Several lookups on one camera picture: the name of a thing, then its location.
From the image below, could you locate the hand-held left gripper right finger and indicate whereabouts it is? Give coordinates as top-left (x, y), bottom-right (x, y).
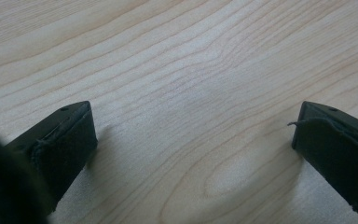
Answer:
top-left (287, 101), bottom-right (358, 218)

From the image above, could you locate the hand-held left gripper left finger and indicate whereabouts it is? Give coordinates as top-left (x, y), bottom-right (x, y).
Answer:
top-left (5, 100), bottom-right (99, 215)

